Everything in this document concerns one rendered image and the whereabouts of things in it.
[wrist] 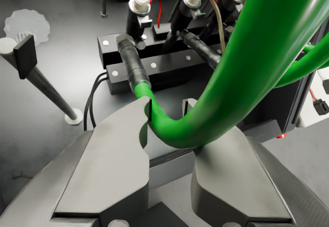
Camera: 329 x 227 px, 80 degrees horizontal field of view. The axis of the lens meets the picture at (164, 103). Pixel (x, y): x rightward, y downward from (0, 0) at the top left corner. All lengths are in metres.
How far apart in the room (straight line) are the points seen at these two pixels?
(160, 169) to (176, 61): 0.22
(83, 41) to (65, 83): 0.13
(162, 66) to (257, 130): 0.27
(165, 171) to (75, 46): 0.39
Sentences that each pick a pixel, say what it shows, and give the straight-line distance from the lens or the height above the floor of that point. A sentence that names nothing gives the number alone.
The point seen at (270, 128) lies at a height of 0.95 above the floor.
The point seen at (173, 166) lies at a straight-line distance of 0.41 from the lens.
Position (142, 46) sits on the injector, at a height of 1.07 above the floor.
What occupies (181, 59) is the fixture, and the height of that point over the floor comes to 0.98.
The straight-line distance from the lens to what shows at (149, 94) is 0.16.
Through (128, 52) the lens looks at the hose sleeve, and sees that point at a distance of 0.21.
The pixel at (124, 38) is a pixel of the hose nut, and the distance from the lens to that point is 0.24.
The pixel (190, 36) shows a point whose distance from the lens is 0.33.
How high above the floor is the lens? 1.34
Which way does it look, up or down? 69 degrees down
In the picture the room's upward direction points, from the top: 48 degrees clockwise
